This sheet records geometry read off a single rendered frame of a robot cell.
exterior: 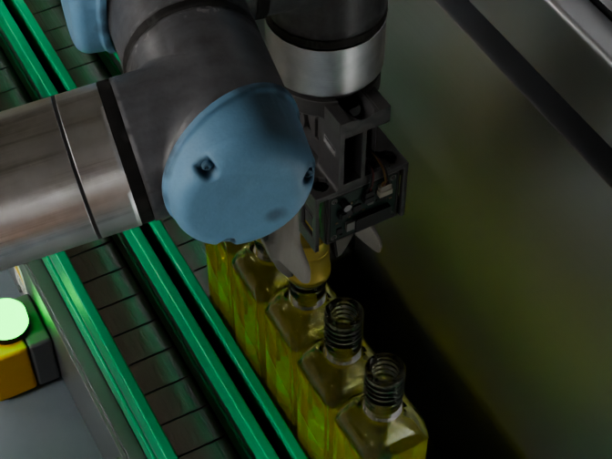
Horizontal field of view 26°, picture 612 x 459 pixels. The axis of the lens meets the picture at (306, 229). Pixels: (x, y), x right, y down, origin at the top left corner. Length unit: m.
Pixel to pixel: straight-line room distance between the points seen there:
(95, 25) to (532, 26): 0.29
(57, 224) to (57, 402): 0.79
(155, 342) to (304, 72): 0.54
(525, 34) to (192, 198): 0.33
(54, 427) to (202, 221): 0.80
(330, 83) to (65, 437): 0.69
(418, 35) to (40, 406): 0.64
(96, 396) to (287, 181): 0.66
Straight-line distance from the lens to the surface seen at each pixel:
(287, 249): 0.95
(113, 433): 1.25
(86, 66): 1.58
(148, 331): 1.31
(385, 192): 0.88
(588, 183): 0.86
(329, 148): 0.84
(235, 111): 0.62
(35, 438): 1.41
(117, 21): 0.71
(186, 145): 0.62
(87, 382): 1.28
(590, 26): 0.83
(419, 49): 1.00
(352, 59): 0.80
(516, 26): 0.88
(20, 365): 1.40
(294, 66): 0.81
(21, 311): 1.38
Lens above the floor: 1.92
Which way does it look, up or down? 49 degrees down
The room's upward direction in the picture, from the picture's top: straight up
